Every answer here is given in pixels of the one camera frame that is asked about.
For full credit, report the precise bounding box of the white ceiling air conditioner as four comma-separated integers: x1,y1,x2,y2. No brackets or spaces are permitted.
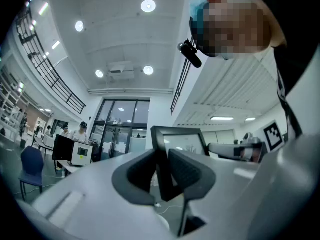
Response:
106,60,136,81

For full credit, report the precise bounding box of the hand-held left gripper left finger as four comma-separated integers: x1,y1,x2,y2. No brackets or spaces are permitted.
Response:
31,148,176,240

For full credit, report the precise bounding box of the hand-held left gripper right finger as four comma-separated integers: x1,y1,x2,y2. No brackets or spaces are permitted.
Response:
167,132,320,240

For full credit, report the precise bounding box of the black monitor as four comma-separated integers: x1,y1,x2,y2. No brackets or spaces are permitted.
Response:
51,134,75,162

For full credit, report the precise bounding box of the black head-worn camera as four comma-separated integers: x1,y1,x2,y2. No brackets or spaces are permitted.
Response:
177,38,203,69

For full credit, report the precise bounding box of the black balcony railing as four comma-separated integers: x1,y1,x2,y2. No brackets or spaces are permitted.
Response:
15,5,87,115
170,0,216,115

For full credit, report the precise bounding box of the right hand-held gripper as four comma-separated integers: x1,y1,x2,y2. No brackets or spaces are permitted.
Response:
208,120,286,164

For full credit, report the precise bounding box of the blue head cover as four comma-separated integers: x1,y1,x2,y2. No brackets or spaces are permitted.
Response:
189,0,213,19

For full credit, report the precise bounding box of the blue chair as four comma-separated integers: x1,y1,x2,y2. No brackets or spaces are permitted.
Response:
18,145,45,202

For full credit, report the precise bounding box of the white ceiling pipe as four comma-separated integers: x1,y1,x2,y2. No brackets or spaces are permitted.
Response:
87,88,174,95

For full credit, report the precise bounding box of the white shelf rack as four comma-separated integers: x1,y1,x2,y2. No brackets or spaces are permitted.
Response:
0,66,27,142

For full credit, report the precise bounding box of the round white table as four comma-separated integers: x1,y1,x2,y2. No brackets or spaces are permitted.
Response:
156,213,171,234

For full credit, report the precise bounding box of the person's black shirt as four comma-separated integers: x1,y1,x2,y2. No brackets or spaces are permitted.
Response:
253,0,320,97

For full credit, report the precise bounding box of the black framed glass door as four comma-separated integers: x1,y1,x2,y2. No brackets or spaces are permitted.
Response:
89,98,151,163

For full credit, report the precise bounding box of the black printed strap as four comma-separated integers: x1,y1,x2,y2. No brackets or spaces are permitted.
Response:
276,67,303,139

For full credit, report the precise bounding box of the white box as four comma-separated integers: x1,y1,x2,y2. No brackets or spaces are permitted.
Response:
71,141,94,167

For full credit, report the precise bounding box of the person's head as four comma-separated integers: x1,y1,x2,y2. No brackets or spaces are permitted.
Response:
189,0,288,61

